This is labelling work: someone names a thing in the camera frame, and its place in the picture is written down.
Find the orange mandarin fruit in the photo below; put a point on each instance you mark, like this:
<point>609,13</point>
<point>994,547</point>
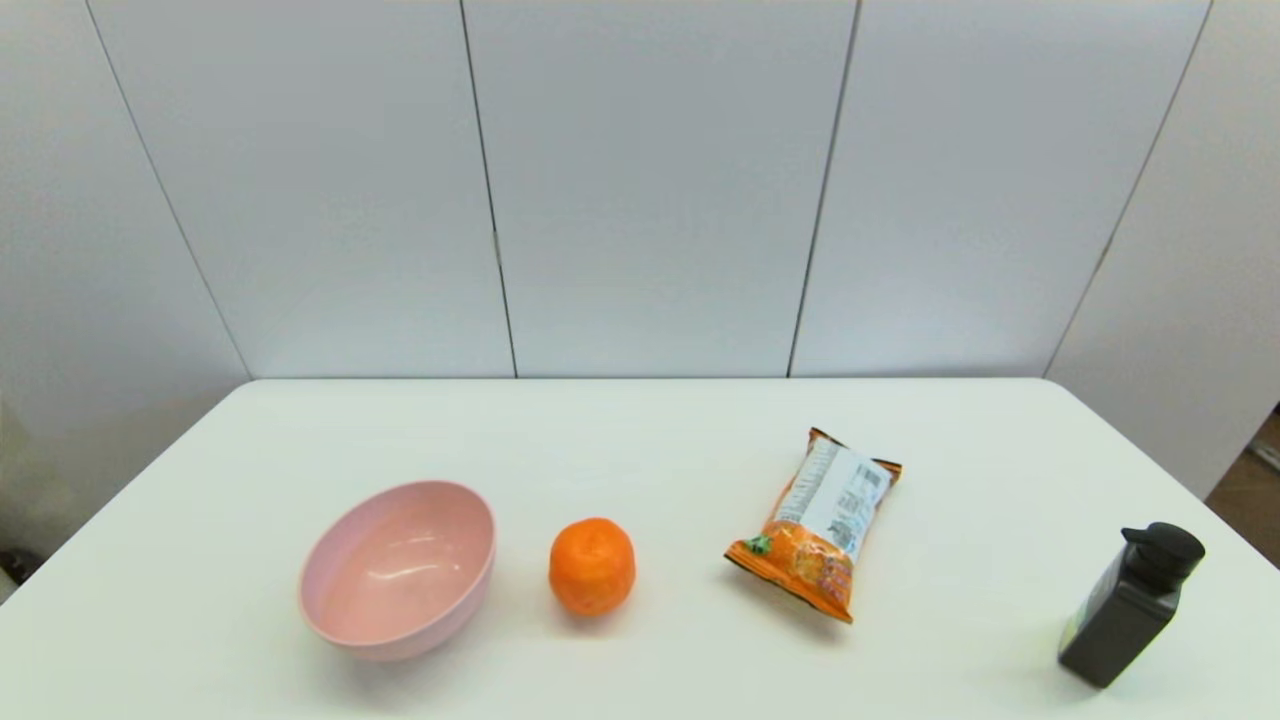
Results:
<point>592,565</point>

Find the orange snack bag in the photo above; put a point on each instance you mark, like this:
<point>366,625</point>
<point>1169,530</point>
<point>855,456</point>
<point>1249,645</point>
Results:
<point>822,525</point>

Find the pink plastic bowl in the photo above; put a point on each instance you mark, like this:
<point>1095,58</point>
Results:
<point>395,575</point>

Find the black pump bottle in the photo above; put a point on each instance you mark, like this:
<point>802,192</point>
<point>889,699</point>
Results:
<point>1125,615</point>

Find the dark object on floor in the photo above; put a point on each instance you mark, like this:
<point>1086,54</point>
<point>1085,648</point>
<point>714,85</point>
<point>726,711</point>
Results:
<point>18,566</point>

